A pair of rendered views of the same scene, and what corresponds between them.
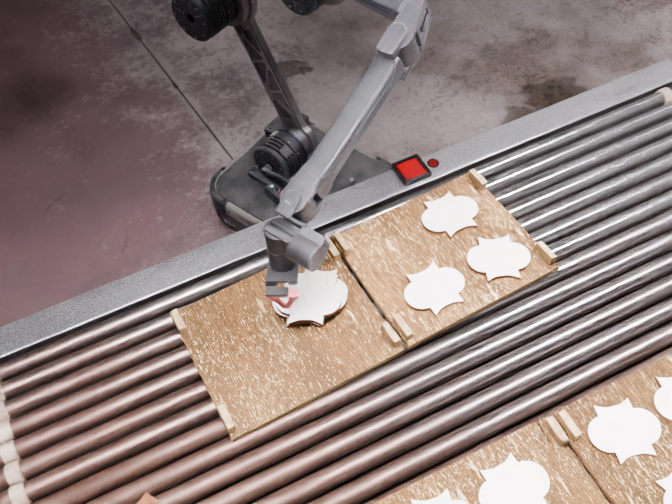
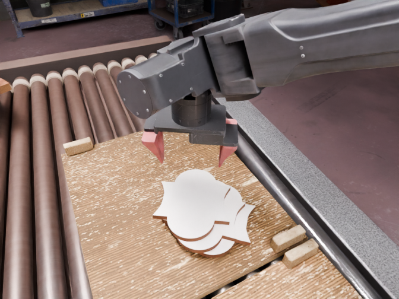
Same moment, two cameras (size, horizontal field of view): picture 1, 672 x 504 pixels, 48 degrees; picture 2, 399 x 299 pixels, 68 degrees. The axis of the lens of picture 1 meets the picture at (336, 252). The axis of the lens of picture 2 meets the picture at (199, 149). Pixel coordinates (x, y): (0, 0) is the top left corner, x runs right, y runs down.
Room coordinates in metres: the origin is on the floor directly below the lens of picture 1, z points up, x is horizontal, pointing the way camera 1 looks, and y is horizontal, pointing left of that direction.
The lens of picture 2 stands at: (0.91, -0.24, 1.38)
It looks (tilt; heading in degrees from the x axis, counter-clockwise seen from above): 42 degrees down; 88
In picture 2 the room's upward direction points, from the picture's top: straight up
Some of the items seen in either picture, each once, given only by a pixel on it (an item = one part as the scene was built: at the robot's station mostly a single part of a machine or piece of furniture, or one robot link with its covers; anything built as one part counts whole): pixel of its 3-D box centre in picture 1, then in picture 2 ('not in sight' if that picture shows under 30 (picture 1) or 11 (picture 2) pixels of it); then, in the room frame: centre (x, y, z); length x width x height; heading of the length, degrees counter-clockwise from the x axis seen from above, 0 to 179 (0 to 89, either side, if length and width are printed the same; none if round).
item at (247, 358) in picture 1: (284, 332); (168, 193); (0.86, 0.13, 0.93); 0.41 x 0.35 x 0.02; 115
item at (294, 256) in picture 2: (342, 244); (300, 253); (1.08, -0.02, 0.95); 0.06 x 0.02 x 0.03; 25
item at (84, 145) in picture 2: (227, 418); (78, 146); (0.66, 0.25, 0.95); 0.06 x 0.02 x 0.03; 25
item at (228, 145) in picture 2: not in sight; (212, 143); (0.94, 0.11, 1.08); 0.07 x 0.07 x 0.09; 84
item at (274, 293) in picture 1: (284, 289); (169, 140); (0.87, 0.11, 1.08); 0.07 x 0.07 x 0.09; 84
